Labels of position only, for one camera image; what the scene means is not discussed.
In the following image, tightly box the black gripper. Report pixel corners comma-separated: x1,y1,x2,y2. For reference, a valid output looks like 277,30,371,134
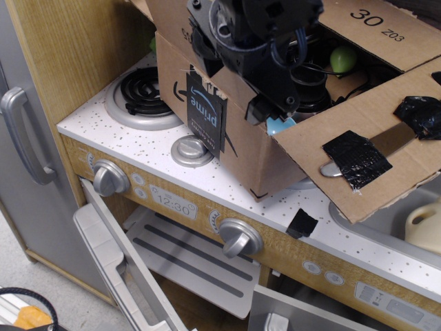
187,1,324,125

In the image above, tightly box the right silver stove knob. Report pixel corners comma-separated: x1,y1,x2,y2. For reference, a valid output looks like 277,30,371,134
219,218,264,259

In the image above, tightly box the white oven rack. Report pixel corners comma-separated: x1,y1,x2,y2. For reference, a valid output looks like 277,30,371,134
123,206,260,319

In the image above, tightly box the toy kitchen stove unit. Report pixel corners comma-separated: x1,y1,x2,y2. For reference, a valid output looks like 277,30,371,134
6,1,440,330

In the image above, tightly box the black silver 3d mouse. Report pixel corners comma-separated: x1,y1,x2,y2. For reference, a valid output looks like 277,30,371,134
291,63,331,115

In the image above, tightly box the black cable loop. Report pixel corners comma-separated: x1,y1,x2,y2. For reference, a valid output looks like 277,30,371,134
0,286,58,328

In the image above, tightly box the light blue bowl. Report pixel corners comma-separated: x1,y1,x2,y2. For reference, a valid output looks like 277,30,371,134
266,118,296,136

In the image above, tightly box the silver fridge handle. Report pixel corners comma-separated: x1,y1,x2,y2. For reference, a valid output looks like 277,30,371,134
1,87,57,185

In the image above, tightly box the left silver stove knob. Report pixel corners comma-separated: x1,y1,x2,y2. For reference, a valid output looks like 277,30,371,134
93,159,130,197

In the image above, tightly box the grey toy sink basin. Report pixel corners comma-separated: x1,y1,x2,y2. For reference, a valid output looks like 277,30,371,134
329,177,440,269

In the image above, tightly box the grey dishwasher door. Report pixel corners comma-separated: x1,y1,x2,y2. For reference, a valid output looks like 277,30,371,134
247,285,391,330

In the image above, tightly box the aluminium frame rail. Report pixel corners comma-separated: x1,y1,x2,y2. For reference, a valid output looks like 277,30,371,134
0,294,28,325

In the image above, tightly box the black tape on knife tip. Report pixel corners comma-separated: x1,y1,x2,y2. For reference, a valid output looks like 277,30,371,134
320,130,393,192

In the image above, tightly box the left rear stove burner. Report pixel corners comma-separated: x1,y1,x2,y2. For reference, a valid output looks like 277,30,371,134
105,66,183,131

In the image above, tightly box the orange object bottom left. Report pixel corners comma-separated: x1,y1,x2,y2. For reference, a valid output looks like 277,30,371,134
13,305,52,330

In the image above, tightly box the grey toy fridge door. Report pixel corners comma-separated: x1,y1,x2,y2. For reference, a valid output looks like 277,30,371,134
1,1,107,296

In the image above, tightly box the crumpled black tape on knife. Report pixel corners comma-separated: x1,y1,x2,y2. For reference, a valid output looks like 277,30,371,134
393,96,440,140

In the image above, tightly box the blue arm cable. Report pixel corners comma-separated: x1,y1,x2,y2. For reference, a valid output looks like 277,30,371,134
270,27,307,68

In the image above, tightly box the open grey oven door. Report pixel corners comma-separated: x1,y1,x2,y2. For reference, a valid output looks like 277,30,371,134
73,178,187,330

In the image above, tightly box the small front silver burner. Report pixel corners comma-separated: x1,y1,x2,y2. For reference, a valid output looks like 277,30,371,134
171,135,214,168

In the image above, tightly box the cream ceramic pitcher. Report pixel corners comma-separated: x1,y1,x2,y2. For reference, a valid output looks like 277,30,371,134
404,201,440,254

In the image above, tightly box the silver stove knob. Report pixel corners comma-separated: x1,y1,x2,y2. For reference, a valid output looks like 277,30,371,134
219,218,264,259
93,159,130,197

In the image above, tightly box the loose black tape piece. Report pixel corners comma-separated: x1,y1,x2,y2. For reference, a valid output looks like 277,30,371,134
286,209,318,239

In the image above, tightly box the green round fruit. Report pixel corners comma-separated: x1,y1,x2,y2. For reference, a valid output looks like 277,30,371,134
329,46,357,74

